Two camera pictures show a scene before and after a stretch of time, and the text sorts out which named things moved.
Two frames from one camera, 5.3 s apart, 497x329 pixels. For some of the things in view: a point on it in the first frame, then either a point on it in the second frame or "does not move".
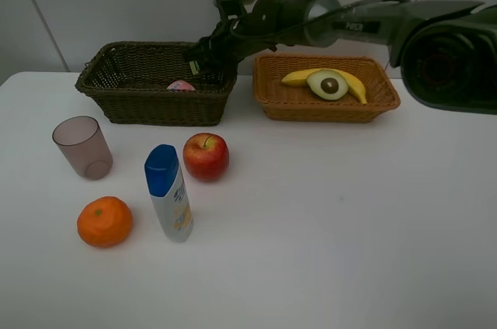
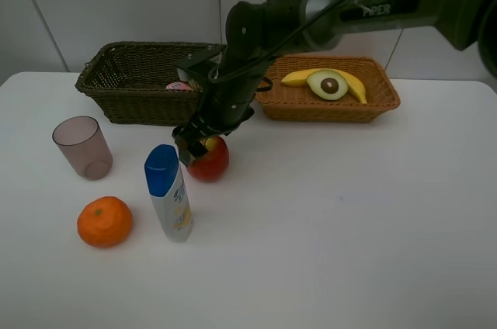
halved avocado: [328, 84] does not move
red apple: [206, 156] does not move
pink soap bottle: [181, 85] does not move
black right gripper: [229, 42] -> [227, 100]
